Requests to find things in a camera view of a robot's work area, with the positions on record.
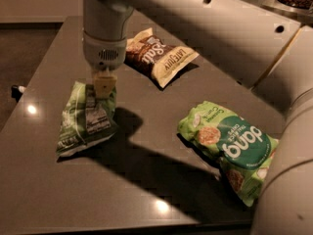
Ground green jalapeno chip bag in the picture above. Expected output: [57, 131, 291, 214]
[56, 81, 118, 157]

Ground grey metal box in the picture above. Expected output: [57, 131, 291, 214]
[261, 0, 313, 26]

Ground small black white object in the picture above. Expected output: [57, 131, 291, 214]
[11, 85, 25, 101]

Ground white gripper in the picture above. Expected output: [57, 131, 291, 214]
[83, 0, 133, 99]

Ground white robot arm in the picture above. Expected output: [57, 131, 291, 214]
[101, 0, 313, 235]

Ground green dang rice chips bag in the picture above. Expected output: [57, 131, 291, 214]
[177, 101, 279, 207]

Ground brown sea salt chip bag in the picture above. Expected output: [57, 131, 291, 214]
[125, 28, 199, 88]

